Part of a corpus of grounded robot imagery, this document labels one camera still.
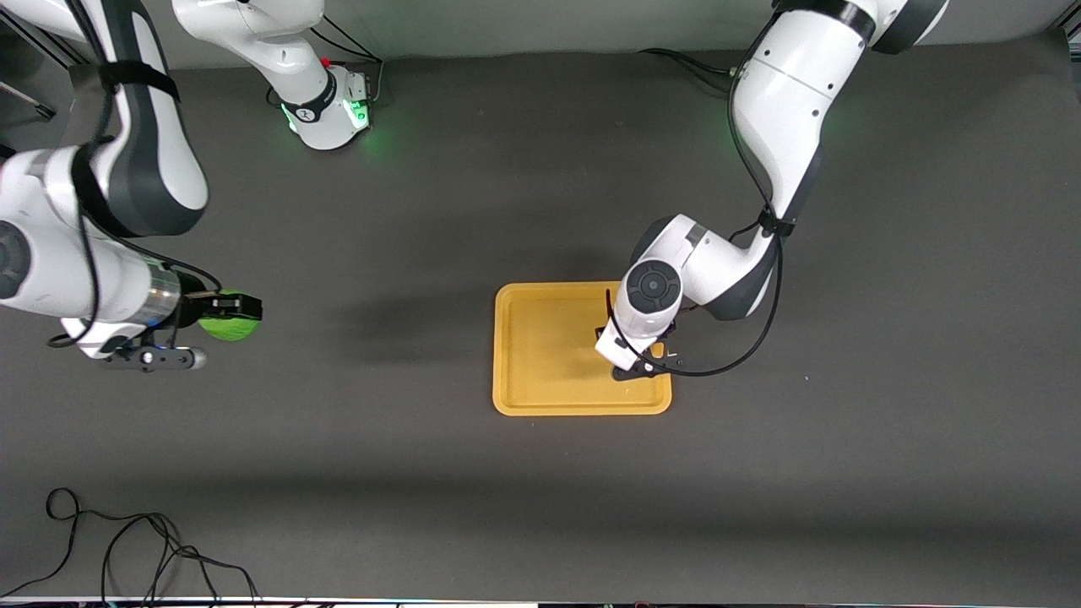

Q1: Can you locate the black right arm cable strap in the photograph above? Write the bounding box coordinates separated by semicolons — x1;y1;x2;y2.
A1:
98;61;180;102

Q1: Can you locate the dark grey table cover cloth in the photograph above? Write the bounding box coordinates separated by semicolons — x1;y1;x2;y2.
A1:
0;30;1081;602

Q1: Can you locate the orange plastic tray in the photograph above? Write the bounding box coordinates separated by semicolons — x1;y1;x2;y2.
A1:
492;281;673;416

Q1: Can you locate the black right base cable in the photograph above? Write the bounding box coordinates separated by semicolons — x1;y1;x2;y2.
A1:
308;28;381;64
323;15;385;104

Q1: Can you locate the thin black loose cable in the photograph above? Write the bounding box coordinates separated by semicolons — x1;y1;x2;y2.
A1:
0;487;258;605

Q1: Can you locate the black left base cable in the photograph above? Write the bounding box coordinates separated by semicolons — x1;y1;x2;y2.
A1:
638;46;736;75
667;52;737;95

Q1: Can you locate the green toy apple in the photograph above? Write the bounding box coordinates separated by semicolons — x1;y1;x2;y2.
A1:
198;290;261;343

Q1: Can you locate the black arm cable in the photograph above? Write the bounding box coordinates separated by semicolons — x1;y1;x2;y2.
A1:
46;0;225;349
604;17;786;378

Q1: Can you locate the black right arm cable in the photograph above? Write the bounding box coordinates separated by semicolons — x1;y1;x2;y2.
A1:
46;0;225;349

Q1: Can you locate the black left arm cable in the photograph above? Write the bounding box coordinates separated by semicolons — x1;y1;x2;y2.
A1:
604;17;786;378

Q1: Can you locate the black base cable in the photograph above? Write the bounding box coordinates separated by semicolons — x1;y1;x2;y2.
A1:
308;28;381;64
638;46;736;75
323;15;385;104
667;52;737;95

